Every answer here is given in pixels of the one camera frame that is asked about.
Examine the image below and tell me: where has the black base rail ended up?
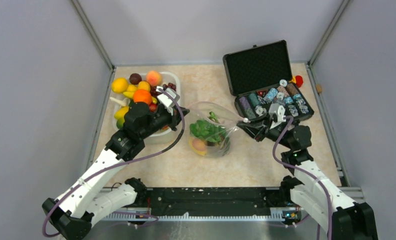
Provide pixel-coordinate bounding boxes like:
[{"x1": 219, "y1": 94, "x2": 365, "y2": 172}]
[{"x1": 131, "y1": 187, "x2": 304, "y2": 220}]

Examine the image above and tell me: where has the peach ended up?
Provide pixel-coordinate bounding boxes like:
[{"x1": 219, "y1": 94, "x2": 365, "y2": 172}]
[
  {"x1": 145, "y1": 70, "x2": 163, "y2": 87},
  {"x1": 191, "y1": 138, "x2": 208, "y2": 156}
]

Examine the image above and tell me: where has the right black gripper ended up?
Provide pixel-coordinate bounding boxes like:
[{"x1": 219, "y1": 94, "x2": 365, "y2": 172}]
[{"x1": 237, "y1": 112, "x2": 294, "y2": 150}]

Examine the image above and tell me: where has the strawberry cluster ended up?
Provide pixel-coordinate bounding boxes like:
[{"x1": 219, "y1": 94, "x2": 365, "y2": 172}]
[{"x1": 148, "y1": 102, "x2": 158, "y2": 113}]

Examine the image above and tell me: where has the yellow lemon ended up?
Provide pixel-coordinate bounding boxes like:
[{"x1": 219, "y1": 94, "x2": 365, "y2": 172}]
[{"x1": 111, "y1": 77, "x2": 129, "y2": 94}]

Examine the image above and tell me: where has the dark grapes bunch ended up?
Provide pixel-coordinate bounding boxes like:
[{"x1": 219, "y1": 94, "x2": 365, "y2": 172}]
[{"x1": 150, "y1": 82, "x2": 177, "y2": 97}]

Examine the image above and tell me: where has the white fruit tray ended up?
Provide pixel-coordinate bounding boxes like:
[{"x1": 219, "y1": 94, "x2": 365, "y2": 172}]
[{"x1": 111, "y1": 71, "x2": 182, "y2": 145}]

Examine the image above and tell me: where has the clear zip top bag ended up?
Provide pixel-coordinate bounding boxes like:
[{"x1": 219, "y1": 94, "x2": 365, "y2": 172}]
[{"x1": 187, "y1": 101, "x2": 250, "y2": 158}]

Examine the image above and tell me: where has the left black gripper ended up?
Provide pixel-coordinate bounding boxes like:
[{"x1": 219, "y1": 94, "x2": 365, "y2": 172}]
[{"x1": 139, "y1": 104, "x2": 190, "y2": 140}]

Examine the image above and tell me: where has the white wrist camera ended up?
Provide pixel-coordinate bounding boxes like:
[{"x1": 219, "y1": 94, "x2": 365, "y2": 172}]
[
  {"x1": 268, "y1": 103, "x2": 286, "y2": 130},
  {"x1": 156, "y1": 86, "x2": 181, "y2": 116}
]

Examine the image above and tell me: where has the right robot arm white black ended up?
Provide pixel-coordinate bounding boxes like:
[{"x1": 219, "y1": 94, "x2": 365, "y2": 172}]
[{"x1": 237, "y1": 116, "x2": 379, "y2": 240}]

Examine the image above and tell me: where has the green lettuce leaf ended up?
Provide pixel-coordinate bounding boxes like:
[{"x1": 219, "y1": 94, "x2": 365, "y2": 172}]
[{"x1": 189, "y1": 111, "x2": 229, "y2": 147}]

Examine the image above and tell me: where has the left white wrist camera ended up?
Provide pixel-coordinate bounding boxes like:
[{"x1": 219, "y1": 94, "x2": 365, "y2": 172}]
[{"x1": 156, "y1": 86, "x2": 181, "y2": 116}]

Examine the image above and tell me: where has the dark plum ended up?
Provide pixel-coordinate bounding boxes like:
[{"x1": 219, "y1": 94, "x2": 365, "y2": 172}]
[{"x1": 129, "y1": 73, "x2": 142, "y2": 85}]

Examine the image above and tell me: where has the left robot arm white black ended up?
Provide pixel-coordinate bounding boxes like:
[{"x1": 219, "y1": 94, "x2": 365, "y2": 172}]
[{"x1": 42, "y1": 101, "x2": 190, "y2": 240}]

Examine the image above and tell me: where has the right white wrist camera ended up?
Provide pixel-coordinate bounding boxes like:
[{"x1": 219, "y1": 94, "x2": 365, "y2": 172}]
[{"x1": 268, "y1": 103, "x2": 286, "y2": 130}]

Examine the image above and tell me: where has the black poker chip case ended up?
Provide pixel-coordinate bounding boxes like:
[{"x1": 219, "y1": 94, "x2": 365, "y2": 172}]
[{"x1": 223, "y1": 40, "x2": 315, "y2": 122}]

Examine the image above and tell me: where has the red small object behind case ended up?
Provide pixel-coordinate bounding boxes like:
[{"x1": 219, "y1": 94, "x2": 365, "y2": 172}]
[{"x1": 289, "y1": 75, "x2": 304, "y2": 88}]

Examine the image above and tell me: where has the large orange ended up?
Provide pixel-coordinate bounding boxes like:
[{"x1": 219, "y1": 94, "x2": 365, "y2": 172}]
[{"x1": 132, "y1": 89, "x2": 153, "y2": 105}]

